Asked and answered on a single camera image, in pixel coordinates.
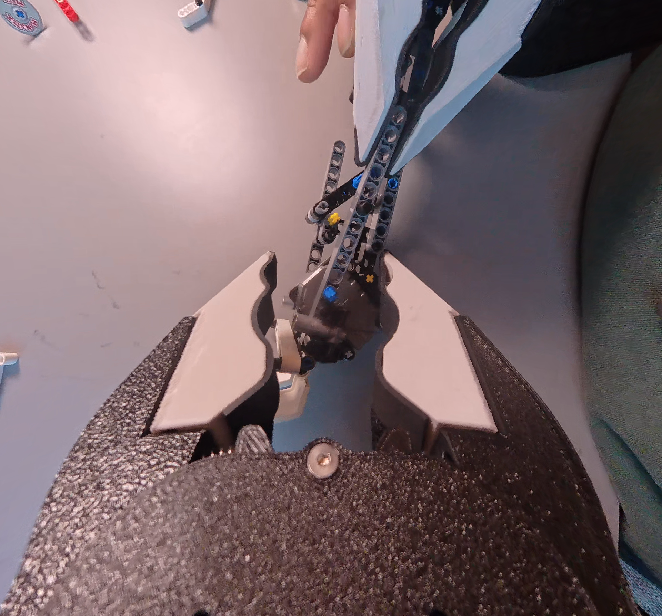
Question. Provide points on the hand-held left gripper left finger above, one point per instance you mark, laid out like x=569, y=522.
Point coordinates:
x=212, y=368

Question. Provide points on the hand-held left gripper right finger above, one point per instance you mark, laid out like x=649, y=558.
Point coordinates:
x=434, y=368

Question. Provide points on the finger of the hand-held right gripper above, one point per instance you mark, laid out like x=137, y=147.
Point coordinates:
x=383, y=37
x=507, y=17

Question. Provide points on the toy brick model car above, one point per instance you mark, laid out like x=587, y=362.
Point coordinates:
x=352, y=228

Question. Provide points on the person's right hand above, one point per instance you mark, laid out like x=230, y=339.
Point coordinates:
x=321, y=17

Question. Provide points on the person's green sweatshirt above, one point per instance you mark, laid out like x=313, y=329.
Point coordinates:
x=626, y=316

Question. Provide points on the white angled brick piece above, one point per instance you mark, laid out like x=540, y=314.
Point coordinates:
x=6, y=368

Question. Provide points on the round grey disc piece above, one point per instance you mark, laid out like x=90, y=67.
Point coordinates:
x=19, y=14

